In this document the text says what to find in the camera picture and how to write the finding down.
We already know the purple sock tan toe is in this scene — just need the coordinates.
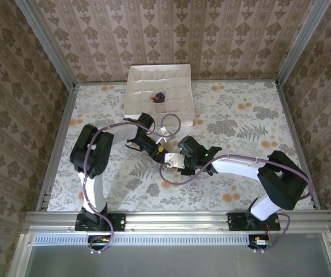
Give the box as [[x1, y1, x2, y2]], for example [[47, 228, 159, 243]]
[[149, 91, 168, 104]]

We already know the white fabric organizer box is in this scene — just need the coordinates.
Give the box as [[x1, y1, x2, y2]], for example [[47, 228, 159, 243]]
[[123, 63, 195, 129]]

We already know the floral tablecloth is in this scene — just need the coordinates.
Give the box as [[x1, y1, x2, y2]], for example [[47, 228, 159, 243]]
[[47, 80, 316, 213]]

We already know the grey metal panel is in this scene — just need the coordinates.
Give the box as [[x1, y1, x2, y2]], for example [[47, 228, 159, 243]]
[[24, 244, 331, 277]]

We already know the aluminium mounting rail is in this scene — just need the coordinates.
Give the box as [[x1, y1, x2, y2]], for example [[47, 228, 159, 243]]
[[24, 209, 331, 235]]

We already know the slotted grey cable duct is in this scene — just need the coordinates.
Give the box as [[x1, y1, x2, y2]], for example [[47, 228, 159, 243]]
[[32, 233, 251, 246]]

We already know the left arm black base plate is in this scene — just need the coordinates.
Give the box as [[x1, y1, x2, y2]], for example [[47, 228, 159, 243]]
[[74, 212, 126, 233]]

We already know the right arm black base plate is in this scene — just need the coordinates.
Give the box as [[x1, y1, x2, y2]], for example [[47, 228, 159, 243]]
[[228, 212, 281, 231]]

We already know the aluminium table side rail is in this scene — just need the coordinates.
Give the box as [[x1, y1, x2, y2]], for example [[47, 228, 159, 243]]
[[35, 85, 78, 213], [277, 83, 322, 211]]

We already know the aluminium frame post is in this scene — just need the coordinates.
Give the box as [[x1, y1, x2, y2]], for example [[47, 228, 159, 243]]
[[14, 0, 77, 89], [276, 0, 331, 87]]

